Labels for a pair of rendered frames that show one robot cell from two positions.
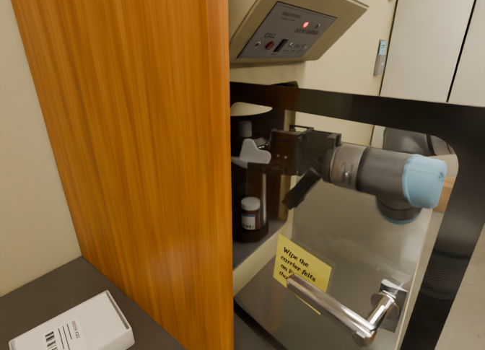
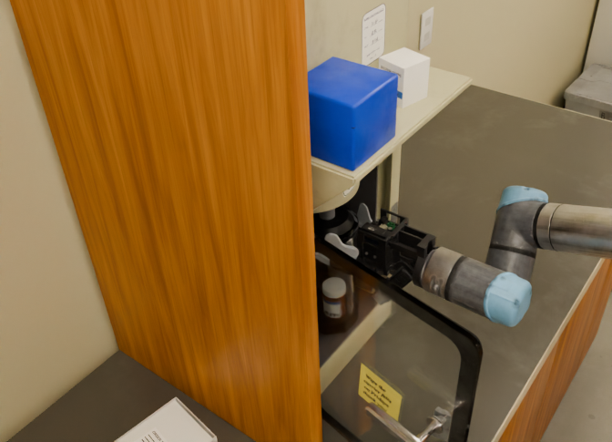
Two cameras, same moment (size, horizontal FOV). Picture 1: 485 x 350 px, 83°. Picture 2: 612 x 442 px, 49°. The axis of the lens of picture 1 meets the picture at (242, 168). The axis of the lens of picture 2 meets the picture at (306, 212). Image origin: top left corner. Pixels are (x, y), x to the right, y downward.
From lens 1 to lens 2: 0.64 m
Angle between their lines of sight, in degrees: 15
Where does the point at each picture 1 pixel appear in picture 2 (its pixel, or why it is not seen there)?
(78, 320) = (158, 430)
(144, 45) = (239, 228)
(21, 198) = (54, 297)
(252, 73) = not seen: hidden behind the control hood
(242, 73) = not seen: hidden behind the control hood
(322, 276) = (395, 400)
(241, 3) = (321, 190)
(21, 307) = (80, 417)
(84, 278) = (136, 381)
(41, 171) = (70, 262)
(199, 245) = (290, 374)
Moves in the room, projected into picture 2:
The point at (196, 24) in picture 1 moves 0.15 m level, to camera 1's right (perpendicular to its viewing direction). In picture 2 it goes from (290, 243) to (415, 238)
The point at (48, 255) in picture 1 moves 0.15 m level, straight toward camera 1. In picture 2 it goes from (82, 353) to (120, 398)
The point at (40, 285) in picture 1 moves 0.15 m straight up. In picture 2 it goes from (88, 391) to (67, 337)
